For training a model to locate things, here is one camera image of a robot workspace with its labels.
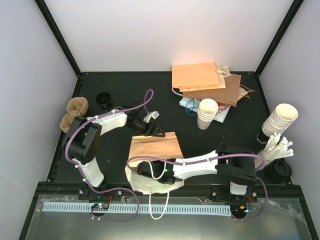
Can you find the orange paper bag white handles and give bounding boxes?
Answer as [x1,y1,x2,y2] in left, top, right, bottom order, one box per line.
[125,131,184,220]

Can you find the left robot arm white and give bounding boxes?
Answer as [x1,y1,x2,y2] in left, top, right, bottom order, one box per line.
[62,108,166,200]

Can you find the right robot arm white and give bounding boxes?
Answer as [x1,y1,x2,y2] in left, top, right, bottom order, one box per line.
[137,144,257,202]

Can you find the black paper cup stack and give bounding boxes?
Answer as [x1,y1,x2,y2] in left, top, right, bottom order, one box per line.
[95,91,113,112]

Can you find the light blue paper bag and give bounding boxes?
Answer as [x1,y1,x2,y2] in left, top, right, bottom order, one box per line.
[179,97,201,117]

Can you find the white paper cup stack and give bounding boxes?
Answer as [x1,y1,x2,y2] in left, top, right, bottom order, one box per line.
[197,98,219,130]

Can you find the pulp cup carrier stack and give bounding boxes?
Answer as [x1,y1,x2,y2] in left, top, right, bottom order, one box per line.
[59,97,89,133]

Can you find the checkered paper bag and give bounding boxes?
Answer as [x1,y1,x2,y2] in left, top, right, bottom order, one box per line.
[214,102,231,123]

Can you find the orange paper bag stack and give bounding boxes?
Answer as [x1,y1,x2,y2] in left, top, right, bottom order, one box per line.
[171,61,231,96]

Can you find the brown kraft paper bag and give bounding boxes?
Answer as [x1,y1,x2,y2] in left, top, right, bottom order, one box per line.
[182,74,254,107]

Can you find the black lid stack right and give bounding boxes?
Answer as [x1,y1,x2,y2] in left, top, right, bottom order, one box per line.
[264,159,293,185]

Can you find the tall white cup stack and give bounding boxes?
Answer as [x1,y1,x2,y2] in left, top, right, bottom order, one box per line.
[256,103,299,144]

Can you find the blue slotted cable duct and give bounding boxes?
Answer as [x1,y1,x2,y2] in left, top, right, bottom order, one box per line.
[42,202,231,217]

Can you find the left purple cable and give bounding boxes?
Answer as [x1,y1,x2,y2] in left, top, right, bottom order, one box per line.
[64,88,155,196]

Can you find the purple cable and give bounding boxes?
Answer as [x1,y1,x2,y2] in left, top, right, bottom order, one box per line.
[126,152,270,222]
[64,88,155,196]

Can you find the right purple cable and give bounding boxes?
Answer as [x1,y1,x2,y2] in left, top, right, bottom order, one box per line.
[126,152,270,222]

